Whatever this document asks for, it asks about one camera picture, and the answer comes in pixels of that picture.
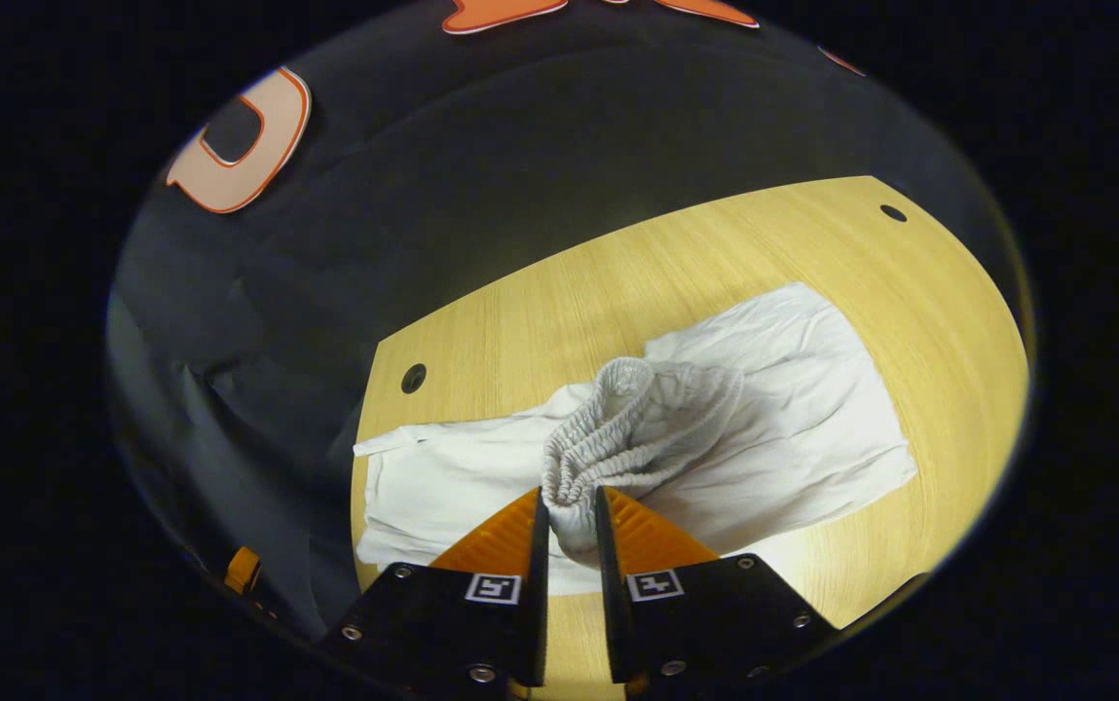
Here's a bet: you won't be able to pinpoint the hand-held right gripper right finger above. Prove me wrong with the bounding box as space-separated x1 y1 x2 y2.
594 485 838 697

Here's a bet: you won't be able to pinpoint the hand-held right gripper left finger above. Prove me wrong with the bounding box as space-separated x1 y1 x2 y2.
317 487 552 697

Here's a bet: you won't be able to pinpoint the white jeans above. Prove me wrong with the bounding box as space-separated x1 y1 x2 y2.
353 282 918 597

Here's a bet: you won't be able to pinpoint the black backdrop cloth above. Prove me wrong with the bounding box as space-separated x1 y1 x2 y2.
106 0 1008 644

